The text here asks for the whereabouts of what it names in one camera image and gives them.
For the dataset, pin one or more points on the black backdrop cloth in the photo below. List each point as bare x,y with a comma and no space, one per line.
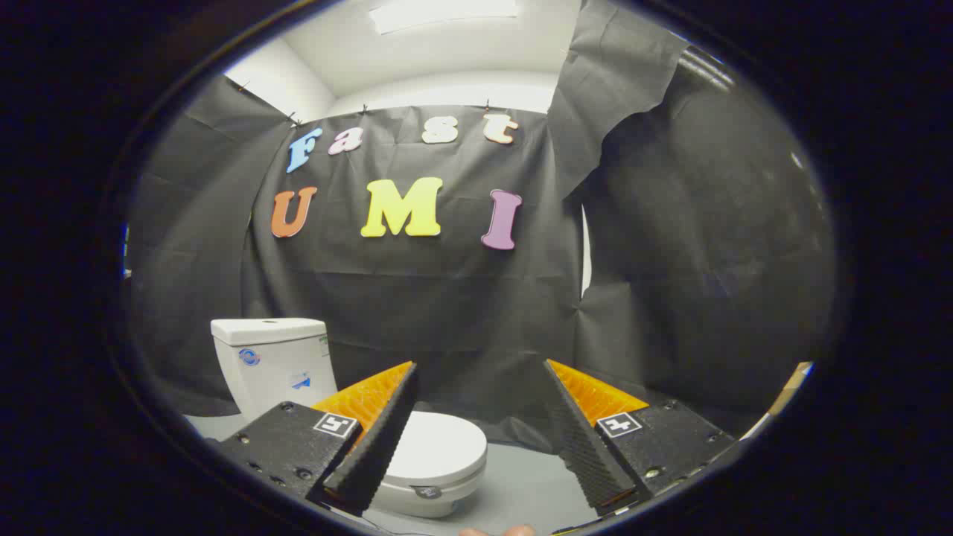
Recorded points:
447,298

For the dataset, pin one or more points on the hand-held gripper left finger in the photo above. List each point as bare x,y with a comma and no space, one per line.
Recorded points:
376,439

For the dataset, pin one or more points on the white toilet tank lid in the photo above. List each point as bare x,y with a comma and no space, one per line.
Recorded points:
268,331

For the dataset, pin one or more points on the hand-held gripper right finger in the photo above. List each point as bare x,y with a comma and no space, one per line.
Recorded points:
584,447

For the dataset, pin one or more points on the white ceramic toilet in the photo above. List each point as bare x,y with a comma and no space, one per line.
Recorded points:
275,372

